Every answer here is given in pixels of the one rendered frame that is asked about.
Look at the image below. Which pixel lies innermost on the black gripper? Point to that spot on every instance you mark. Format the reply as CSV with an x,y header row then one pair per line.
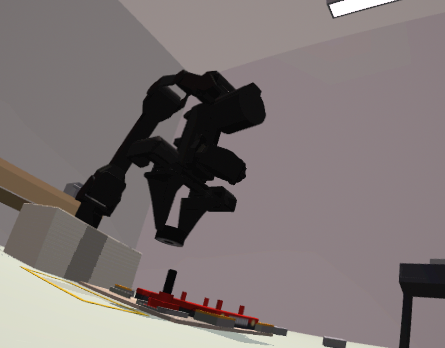
x,y
169,173

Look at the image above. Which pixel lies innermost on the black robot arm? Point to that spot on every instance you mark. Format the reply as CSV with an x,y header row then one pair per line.
x,y
223,109

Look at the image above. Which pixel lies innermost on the black wheel with grey hub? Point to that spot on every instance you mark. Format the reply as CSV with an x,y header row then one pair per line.
x,y
171,235

